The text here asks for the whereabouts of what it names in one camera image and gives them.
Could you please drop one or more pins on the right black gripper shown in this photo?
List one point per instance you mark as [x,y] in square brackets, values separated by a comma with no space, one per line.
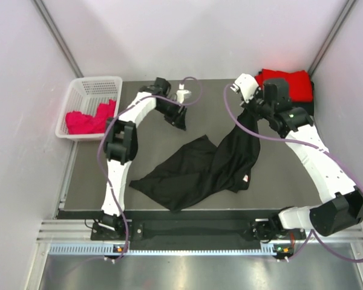
[248,106]

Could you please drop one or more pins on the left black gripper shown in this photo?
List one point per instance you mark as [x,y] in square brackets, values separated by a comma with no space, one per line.
[178,119]

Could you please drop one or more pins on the black t-shirt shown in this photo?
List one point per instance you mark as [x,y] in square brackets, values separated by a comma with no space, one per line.
[200,169]
[307,107]

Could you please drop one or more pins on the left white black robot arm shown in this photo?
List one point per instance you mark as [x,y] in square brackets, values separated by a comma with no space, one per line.
[120,143]

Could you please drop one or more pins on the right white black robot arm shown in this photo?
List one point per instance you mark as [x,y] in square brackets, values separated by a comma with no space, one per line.
[341,199]

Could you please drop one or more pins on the red folded t-shirt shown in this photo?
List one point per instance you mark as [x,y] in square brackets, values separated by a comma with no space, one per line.
[299,87]

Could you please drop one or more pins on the black folded t-shirt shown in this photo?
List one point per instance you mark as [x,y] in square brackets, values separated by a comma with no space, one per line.
[307,107]

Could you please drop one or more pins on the white plastic basket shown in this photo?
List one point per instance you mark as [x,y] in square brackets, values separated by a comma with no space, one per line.
[85,95]

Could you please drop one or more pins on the pink crumpled t-shirt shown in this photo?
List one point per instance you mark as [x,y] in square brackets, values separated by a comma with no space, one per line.
[79,123]

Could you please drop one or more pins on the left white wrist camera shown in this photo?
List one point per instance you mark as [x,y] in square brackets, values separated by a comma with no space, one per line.
[182,94]

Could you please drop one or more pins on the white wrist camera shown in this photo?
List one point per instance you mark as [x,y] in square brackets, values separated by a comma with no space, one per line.
[246,85]
[182,94]

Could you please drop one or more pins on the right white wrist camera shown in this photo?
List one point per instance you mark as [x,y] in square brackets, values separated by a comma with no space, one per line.
[246,85]

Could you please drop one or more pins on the right aluminium corner post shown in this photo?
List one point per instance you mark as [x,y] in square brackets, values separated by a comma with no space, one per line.
[338,23]

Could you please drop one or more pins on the aluminium corner post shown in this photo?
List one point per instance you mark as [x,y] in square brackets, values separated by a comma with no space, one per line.
[48,20]
[338,23]

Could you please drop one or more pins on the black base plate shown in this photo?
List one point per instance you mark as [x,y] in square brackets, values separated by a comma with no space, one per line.
[148,230]

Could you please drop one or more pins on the left aluminium corner post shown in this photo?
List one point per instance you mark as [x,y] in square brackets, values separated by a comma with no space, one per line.
[48,20]

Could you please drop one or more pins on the grey slotted cable duct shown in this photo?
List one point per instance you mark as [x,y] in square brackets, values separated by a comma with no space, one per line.
[109,249]

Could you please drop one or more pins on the aluminium frame rail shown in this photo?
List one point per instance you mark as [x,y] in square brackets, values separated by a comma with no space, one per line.
[76,231]

